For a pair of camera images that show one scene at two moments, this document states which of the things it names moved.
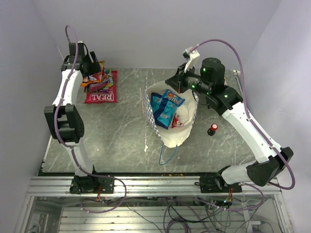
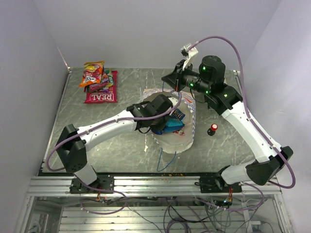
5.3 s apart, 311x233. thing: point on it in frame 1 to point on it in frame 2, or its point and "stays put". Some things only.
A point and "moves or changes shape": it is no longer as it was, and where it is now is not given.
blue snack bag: [164, 110] moves or changes shape
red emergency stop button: [211, 131] stays put
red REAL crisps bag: [109, 96] stays put
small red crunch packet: [176, 122] to [180, 132]
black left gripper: [95, 67] to [161, 125]
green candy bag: [111, 79] stays put
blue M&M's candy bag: [173, 97] to [177, 114]
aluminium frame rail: [143, 187] stays put
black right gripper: [177, 81] stays put
